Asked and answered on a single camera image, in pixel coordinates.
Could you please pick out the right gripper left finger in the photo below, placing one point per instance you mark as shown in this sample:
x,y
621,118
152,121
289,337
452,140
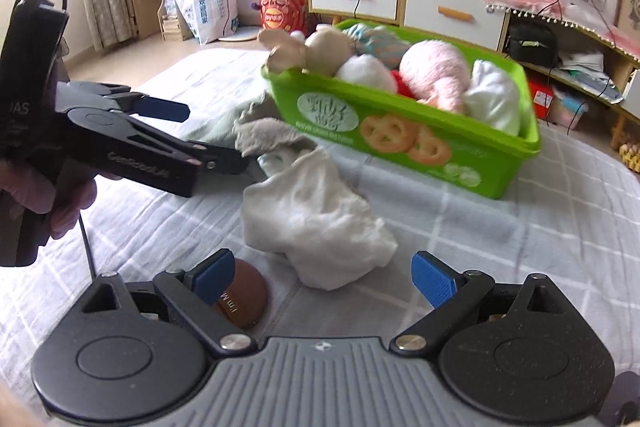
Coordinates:
x,y
190,296

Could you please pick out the yellow egg tray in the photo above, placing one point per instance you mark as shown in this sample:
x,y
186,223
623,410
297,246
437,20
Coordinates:
x,y
630,155

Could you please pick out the grey green towel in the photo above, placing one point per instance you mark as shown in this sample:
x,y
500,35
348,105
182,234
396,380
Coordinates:
x,y
252,127

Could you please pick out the brown round powder puff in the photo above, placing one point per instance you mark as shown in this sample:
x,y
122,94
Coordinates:
x,y
245,301

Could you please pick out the red cartoon barrel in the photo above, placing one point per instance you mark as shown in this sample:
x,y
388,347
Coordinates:
x,y
289,15

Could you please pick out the pink lace cloth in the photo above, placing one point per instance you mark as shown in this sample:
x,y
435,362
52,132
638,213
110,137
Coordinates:
x,y
573,14

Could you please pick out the framed girl drawing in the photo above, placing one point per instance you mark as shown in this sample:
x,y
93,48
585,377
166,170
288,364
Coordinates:
x,y
627,16

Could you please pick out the person's left hand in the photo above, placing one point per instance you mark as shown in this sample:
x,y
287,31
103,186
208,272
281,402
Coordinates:
x,y
24,188

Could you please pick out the white cloth in bin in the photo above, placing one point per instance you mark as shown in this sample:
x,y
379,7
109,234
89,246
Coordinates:
x,y
493,98

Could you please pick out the white paper shopping bag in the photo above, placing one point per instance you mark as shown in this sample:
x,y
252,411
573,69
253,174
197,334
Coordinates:
x,y
210,20

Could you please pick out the red shoe box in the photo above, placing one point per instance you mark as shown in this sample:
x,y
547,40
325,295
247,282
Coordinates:
x,y
541,92

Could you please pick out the white cloth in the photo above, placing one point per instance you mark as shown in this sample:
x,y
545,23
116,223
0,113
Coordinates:
x,y
493,98
328,233

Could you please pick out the grey checked table cloth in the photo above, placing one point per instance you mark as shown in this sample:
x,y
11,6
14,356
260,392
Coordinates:
x,y
572,213

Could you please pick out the black bag in cabinet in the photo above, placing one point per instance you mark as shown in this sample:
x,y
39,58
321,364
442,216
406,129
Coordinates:
x,y
532,43

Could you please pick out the wooden white tv cabinet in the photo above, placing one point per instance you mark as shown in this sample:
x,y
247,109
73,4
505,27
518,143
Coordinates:
x,y
471,21

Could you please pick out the blue patterned fabric doll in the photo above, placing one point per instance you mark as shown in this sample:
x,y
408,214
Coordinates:
x,y
379,42

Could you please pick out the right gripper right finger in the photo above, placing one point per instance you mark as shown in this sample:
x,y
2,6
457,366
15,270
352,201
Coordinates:
x,y
455,298

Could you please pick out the white and red santa plush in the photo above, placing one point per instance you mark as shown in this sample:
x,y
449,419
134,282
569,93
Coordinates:
x,y
368,71

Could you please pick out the pink fluffy plush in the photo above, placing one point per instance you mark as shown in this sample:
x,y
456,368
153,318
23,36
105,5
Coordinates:
x,y
437,75

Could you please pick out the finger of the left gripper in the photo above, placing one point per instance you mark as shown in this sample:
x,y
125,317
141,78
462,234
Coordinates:
x,y
124,146
117,98

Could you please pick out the beige bunny plush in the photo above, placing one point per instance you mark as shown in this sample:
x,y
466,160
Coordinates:
x,y
322,53

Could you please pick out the green plastic bin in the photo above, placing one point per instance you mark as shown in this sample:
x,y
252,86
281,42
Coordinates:
x,y
453,147

